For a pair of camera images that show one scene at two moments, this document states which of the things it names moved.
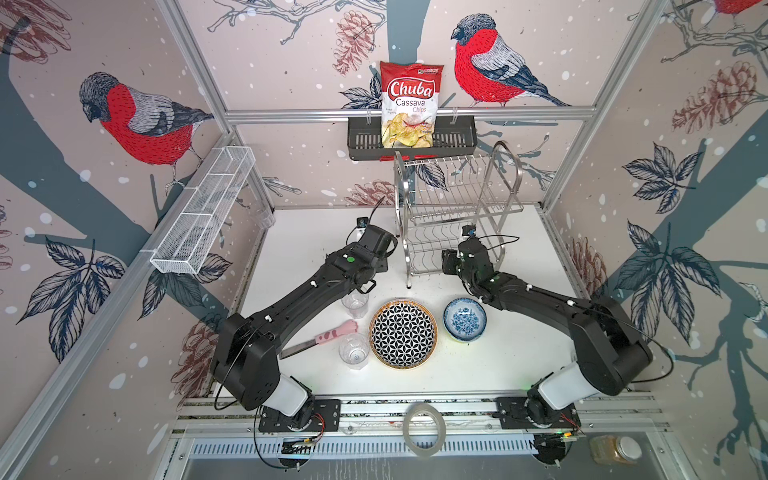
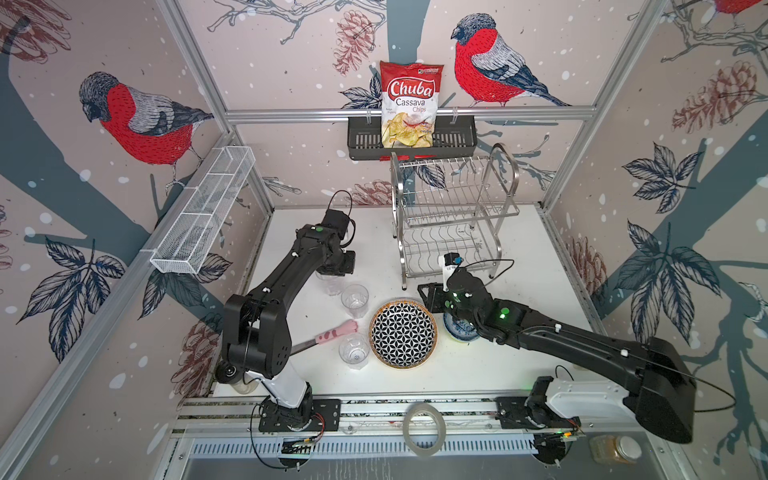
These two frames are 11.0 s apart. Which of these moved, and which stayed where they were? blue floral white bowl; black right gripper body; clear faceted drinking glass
Moved: black right gripper body
Stayed: blue floral white bowl; clear faceted drinking glass
